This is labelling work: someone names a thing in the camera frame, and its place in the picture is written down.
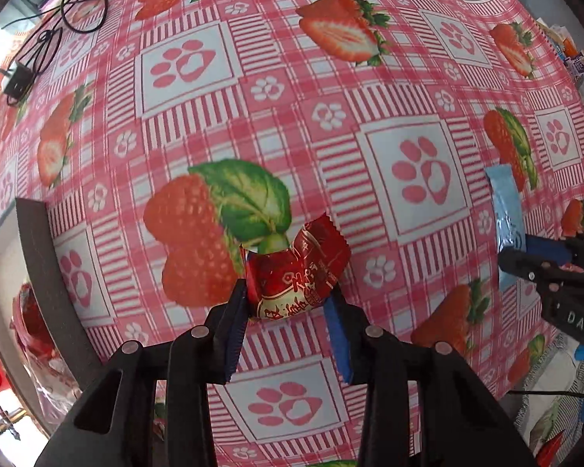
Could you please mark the red snack packet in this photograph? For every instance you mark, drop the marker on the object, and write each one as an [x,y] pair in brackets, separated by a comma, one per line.
[29,316]
[297,272]

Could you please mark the light blue snack packet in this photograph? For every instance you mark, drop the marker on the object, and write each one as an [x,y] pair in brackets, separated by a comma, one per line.
[506,209]

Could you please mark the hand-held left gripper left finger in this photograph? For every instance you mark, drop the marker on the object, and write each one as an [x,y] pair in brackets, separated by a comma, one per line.
[233,335]

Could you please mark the dark rimmed storage box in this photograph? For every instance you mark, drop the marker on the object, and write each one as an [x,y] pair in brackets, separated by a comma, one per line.
[39,253]

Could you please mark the strawberry printed tablecloth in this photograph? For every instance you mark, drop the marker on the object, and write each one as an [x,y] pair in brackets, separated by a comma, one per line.
[321,155]

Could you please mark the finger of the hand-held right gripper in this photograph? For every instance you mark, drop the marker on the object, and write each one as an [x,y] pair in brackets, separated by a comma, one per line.
[525,265]
[550,249]

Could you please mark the pile of assorted clutter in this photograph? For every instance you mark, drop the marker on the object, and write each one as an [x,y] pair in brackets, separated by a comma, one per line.
[576,58]

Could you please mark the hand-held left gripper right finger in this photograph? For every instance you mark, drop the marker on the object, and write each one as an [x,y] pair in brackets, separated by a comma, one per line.
[340,345]

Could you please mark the patterned blanket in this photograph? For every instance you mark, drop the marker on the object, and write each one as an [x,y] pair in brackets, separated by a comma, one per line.
[555,413]

